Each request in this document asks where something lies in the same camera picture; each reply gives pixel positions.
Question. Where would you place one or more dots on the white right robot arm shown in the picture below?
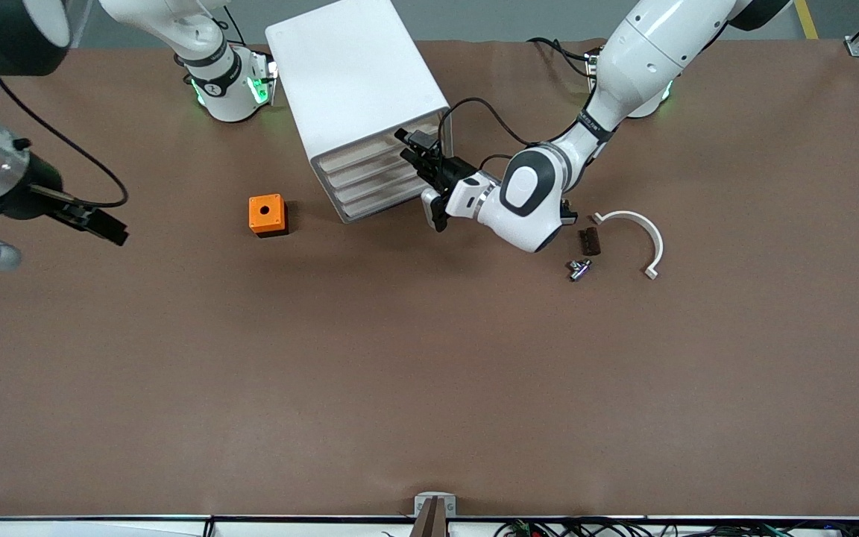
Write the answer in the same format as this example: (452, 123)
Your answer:
(224, 97)

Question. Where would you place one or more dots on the small brown block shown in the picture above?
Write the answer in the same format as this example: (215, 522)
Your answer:
(590, 242)

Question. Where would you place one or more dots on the white table edge rail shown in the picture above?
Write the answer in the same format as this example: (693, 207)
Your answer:
(101, 528)

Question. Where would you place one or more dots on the white drawer cabinet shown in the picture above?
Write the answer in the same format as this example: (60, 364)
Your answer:
(355, 74)

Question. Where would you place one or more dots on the brown table cover sheet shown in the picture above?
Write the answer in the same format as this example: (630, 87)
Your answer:
(429, 388)

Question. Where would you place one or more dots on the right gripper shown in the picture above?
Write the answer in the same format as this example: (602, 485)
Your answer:
(33, 190)

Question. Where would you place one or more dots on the orange button enclosure box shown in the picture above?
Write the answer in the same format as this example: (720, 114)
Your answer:
(265, 212)

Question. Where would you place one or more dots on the grey metal bracket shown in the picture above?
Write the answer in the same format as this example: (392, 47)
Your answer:
(420, 506)

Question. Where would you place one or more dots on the white curved plastic arc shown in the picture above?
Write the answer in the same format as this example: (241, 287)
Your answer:
(658, 242)

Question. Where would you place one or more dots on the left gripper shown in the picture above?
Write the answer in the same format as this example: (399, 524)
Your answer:
(450, 173)

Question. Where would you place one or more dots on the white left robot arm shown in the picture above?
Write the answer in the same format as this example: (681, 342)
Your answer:
(646, 52)

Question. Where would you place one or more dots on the small metallic purple connector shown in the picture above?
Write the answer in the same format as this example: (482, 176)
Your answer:
(579, 271)

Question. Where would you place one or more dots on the white plastic drawer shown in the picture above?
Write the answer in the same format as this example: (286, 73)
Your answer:
(370, 169)
(388, 200)
(362, 153)
(381, 184)

